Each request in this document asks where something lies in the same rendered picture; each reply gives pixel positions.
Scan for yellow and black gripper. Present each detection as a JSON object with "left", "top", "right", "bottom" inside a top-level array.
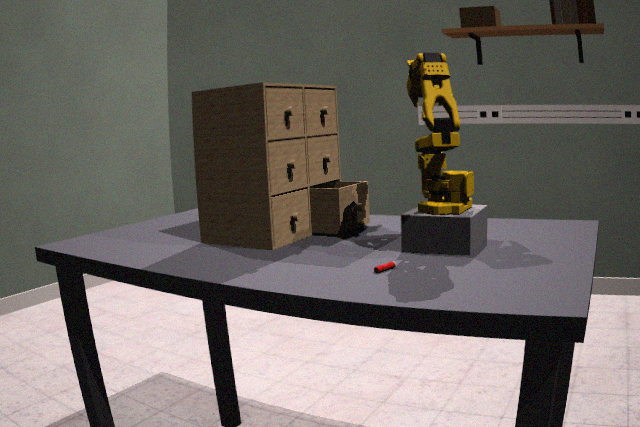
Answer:
[{"left": 407, "top": 60, "right": 440, "bottom": 107}]

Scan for brown wooden drawer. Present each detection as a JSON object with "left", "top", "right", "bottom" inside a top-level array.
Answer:
[
  {"left": 307, "top": 135, "right": 339, "bottom": 183},
  {"left": 268, "top": 139, "right": 307, "bottom": 192},
  {"left": 265, "top": 88, "right": 304, "bottom": 137},
  {"left": 304, "top": 89, "right": 337, "bottom": 133},
  {"left": 271, "top": 189, "right": 310, "bottom": 246}
]

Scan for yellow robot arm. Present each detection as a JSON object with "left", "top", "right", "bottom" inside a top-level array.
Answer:
[{"left": 409, "top": 53, "right": 472, "bottom": 215}]

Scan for red cylinder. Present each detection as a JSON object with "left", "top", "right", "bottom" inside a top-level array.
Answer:
[{"left": 374, "top": 262, "right": 396, "bottom": 273}]

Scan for brown wooden chest of drawers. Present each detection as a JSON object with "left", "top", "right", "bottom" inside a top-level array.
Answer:
[{"left": 192, "top": 83, "right": 341, "bottom": 250}]

